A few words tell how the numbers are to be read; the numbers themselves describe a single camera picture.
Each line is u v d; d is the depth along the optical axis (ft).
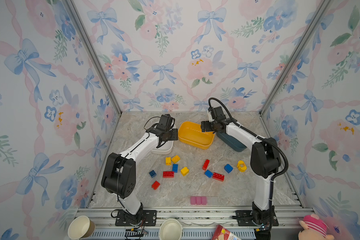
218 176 2.83
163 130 2.25
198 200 2.58
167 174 2.87
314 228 2.17
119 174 1.53
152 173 2.84
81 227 2.32
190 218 2.49
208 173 2.88
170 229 2.35
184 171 2.88
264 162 1.77
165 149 3.10
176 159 3.10
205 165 3.00
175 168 2.95
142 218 2.40
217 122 2.51
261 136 1.83
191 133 3.52
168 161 2.97
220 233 2.21
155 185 2.75
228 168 2.96
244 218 2.40
